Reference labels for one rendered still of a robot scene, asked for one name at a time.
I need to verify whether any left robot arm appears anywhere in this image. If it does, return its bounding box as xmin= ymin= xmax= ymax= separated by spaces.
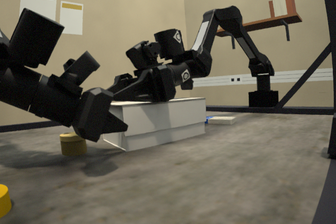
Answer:
xmin=0 ymin=8 xmax=100 ymax=111

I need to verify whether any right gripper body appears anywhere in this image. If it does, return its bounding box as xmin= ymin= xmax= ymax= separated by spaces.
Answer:
xmin=119 ymin=64 xmax=176 ymax=102

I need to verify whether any olive-yellow round box with lid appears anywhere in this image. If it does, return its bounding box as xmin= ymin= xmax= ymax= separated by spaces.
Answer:
xmin=60 ymin=132 xmax=87 ymax=156

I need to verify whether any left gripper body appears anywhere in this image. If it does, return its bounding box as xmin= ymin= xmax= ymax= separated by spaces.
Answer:
xmin=28 ymin=75 xmax=113 ymax=143

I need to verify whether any yellow cylinder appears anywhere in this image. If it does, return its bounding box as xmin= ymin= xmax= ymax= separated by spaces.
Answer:
xmin=0 ymin=184 xmax=12 ymax=218

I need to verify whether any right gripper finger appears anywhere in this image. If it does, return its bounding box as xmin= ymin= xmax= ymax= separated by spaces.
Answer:
xmin=113 ymin=69 xmax=161 ymax=102
xmin=106 ymin=76 xmax=124 ymax=94

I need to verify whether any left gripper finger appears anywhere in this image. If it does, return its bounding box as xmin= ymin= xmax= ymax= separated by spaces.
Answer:
xmin=101 ymin=112 xmax=128 ymax=134

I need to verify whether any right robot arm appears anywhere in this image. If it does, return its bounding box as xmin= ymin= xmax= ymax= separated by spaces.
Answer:
xmin=126 ymin=5 xmax=275 ymax=92

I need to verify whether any blue and white bag of cable ties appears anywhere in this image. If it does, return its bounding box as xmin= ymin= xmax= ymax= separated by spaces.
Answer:
xmin=205 ymin=117 xmax=237 ymax=124

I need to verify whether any white cardboard box with lid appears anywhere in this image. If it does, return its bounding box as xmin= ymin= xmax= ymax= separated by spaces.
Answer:
xmin=102 ymin=98 xmax=206 ymax=152

